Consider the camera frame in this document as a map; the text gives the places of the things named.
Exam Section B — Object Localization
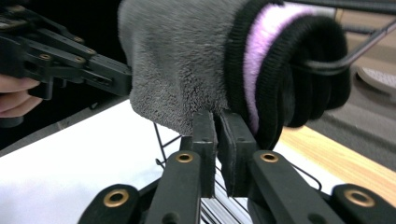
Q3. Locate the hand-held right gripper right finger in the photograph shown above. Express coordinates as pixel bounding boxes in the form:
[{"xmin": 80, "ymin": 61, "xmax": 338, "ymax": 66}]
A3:
[{"xmin": 217, "ymin": 109, "xmax": 260, "ymax": 198}]

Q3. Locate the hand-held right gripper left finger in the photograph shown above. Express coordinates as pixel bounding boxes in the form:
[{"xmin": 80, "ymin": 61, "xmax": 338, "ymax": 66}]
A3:
[{"xmin": 179, "ymin": 109, "xmax": 219, "ymax": 199}]

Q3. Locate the grey fluffy towel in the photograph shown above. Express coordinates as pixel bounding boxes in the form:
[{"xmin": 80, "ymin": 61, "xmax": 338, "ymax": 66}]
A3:
[{"xmin": 117, "ymin": 0, "xmax": 250, "ymax": 136}]

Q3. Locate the black wire drying rack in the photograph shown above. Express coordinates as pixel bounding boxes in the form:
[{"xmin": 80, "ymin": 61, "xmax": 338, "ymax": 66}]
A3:
[{"xmin": 153, "ymin": 0, "xmax": 396, "ymax": 224}]

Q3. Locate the black sock with purple stripe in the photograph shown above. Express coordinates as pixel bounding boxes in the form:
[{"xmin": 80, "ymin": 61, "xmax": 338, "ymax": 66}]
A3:
[{"xmin": 223, "ymin": 1, "xmax": 352, "ymax": 151}]

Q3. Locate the grey slipper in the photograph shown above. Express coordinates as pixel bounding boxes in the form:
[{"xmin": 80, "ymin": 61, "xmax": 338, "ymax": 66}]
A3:
[{"xmin": 356, "ymin": 65, "xmax": 396, "ymax": 96}]

